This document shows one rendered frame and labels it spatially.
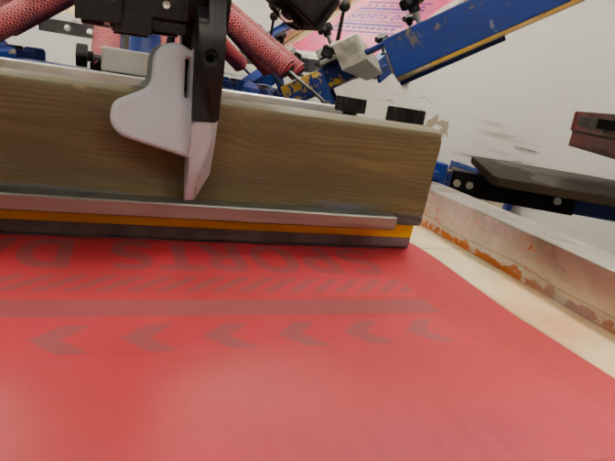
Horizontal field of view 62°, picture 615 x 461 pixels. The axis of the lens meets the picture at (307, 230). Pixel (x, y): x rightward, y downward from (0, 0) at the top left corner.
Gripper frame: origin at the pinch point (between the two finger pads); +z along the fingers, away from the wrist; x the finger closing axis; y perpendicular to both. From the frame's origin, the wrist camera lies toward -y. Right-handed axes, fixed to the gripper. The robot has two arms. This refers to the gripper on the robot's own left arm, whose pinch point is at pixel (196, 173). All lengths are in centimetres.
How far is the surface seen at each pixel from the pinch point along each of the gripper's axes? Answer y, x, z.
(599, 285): -23.6, 12.7, 3.4
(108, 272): 5.4, 5.8, 4.7
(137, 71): 2, -51, -5
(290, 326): -3.3, 12.6, 5.0
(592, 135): -99, -58, -1
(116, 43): 5, -73, -9
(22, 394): 8.1, 17.2, 4.6
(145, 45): -1, -102, -9
